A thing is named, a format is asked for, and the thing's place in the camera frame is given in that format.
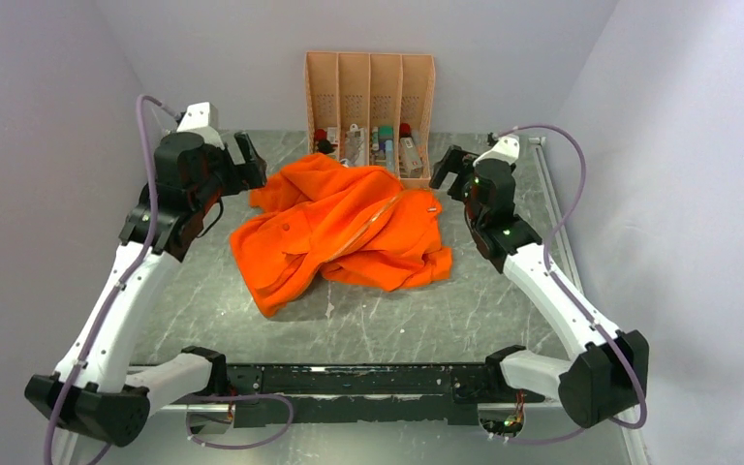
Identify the orange jacket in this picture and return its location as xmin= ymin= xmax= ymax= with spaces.
xmin=230 ymin=153 xmax=453 ymax=318

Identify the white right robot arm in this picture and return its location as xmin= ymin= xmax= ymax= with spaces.
xmin=429 ymin=145 xmax=649 ymax=429

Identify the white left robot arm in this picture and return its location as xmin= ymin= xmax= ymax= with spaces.
xmin=24 ymin=132 xmax=266 ymax=448

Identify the grey rectangular box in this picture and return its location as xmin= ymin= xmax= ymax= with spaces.
xmin=399 ymin=137 xmax=424 ymax=178

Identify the red round cap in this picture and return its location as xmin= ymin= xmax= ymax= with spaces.
xmin=398 ymin=122 xmax=412 ymax=138

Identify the green capped bottle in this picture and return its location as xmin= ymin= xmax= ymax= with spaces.
xmin=377 ymin=126 xmax=394 ymax=144

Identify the tan perforated organizer rack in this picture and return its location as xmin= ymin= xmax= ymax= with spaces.
xmin=303 ymin=51 xmax=436 ymax=189

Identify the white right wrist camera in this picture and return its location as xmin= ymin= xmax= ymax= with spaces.
xmin=473 ymin=133 xmax=522 ymax=166

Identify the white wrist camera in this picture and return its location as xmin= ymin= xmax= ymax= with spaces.
xmin=473 ymin=133 xmax=522 ymax=166
xmin=176 ymin=102 xmax=225 ymax=149

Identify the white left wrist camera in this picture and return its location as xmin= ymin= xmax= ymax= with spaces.
xmin=176 ymin=102 xmax=225 ymax=149

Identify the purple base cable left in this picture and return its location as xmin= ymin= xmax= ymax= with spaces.
xmin=184 ymin=392 xmax=295 ymax=451

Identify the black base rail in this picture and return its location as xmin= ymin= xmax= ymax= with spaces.
xmin=165 ymin=362 xmax=546 ymax=429

